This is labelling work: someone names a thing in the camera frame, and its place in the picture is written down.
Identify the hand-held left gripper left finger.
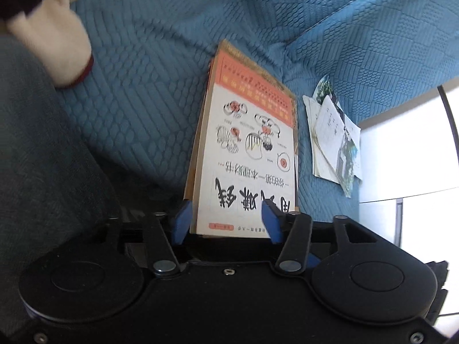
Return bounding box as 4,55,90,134
95,199,194,276

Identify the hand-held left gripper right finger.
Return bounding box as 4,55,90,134
261,199,381,273

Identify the beige painting cover book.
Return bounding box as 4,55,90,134
184,39,300,239

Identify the white orange cartoon book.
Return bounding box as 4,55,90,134
189,48,299,239

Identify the white paper booklet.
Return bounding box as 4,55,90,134
314,96,362,183

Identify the white table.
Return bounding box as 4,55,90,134
359,86,459,201

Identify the blue textured sofa cover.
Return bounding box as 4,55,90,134
54,0,459,223

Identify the black metal rod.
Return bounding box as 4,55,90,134
439,88,459,151

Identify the dark grey cloth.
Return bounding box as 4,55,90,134
0,36,124,330

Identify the striped blanket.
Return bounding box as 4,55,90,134
0,0,96,90

